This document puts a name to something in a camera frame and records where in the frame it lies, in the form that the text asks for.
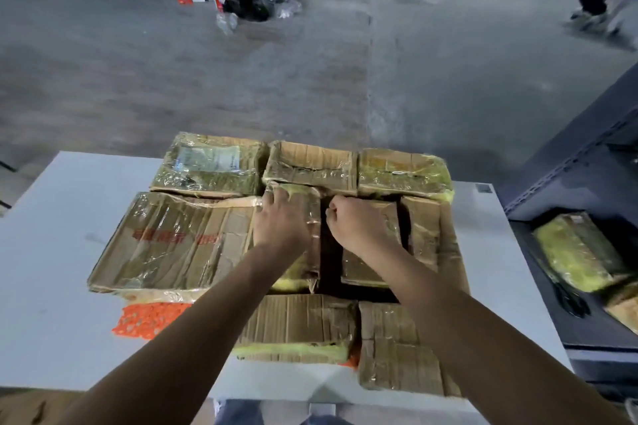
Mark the person's left hand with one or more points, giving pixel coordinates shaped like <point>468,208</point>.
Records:
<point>284,225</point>

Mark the person's right hand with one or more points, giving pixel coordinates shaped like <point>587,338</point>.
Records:
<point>364,228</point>

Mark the yellow-green taped parcel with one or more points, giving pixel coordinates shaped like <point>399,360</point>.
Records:
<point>404,173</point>

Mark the taped parcel with white label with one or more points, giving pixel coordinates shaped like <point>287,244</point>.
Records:
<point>209,165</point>

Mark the large taped carton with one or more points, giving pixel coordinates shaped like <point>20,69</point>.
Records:
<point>169,245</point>

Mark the yellow parcel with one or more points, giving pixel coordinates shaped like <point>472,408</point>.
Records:
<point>578,250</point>

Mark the person's left forearm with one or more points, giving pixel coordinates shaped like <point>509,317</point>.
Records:
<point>189,340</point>

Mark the person's right forearm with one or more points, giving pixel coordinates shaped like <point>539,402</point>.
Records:
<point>498,350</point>

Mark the person's left leg blue jeans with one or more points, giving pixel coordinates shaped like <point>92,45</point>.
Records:
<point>239,413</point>

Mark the grey square table sticker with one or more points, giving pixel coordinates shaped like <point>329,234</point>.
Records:
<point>483,188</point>

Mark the orange perforated plastic mat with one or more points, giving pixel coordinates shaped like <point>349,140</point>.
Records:
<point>149,320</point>

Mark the dark blue metal shelf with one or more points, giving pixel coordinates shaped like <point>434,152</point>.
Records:
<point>573,160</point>

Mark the white table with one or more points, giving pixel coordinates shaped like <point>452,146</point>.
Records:
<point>60,240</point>

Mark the black rubbish bag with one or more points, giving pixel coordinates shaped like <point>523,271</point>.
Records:
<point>246,4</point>

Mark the blue plastic chair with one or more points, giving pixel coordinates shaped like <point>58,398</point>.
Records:
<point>623,6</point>

